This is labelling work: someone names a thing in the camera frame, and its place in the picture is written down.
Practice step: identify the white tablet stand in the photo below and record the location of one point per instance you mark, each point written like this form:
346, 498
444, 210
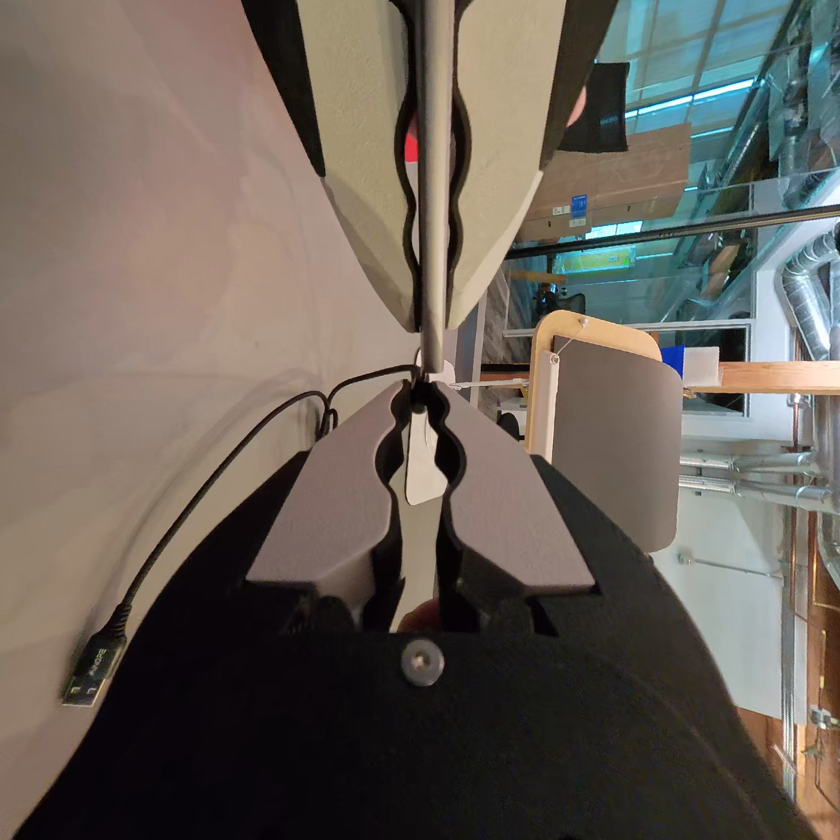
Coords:
617, 433

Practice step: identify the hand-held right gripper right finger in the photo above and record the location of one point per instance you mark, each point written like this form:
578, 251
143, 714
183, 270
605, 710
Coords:
519, 525

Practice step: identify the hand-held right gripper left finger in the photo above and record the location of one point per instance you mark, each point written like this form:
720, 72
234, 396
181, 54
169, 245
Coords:
322, 525

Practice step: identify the blue box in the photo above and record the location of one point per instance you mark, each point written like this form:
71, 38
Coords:
672, 362

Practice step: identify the white storage box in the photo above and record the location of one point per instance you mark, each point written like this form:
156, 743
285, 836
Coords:
701, 365

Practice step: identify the cardboard box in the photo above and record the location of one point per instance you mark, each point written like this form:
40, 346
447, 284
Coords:
617, 171

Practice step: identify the silver air duct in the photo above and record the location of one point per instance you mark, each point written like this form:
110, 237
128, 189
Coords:
807, 289

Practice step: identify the wooden topped desk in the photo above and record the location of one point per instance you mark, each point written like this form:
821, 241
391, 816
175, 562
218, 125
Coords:
781, 378

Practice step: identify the grey usb hub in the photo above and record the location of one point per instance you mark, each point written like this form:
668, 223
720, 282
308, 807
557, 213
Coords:
436, 171

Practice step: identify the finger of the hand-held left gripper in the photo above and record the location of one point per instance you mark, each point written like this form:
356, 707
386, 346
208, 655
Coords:
505, 118
361, 131

